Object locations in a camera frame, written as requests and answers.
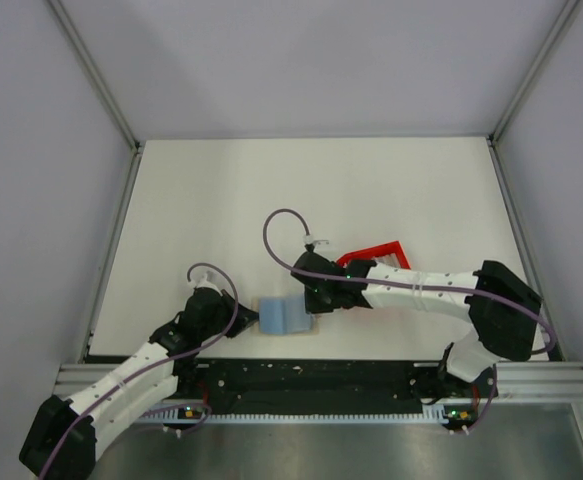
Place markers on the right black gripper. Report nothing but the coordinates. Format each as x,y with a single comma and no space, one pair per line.
314,306

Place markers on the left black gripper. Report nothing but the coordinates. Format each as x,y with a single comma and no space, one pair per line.
244,318

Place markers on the beige card holder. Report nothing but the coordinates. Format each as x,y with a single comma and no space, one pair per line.
284,315

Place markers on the grey credit card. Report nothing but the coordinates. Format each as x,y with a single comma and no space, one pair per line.
298,320

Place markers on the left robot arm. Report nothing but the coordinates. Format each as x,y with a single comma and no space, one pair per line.
69,435

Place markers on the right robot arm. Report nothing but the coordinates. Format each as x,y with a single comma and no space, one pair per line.
500,308

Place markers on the stack of upright cards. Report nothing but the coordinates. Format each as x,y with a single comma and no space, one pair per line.
390,260

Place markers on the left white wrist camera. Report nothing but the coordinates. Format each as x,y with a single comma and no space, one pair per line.
205,282

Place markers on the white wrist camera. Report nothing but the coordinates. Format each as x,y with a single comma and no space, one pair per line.
205,282
313,244

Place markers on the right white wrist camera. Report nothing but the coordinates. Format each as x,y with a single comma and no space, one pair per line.
313,244

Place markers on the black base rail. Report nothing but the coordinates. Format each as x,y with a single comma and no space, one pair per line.
311,386

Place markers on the white slotted cable duct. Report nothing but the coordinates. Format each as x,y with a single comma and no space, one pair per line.
437,414

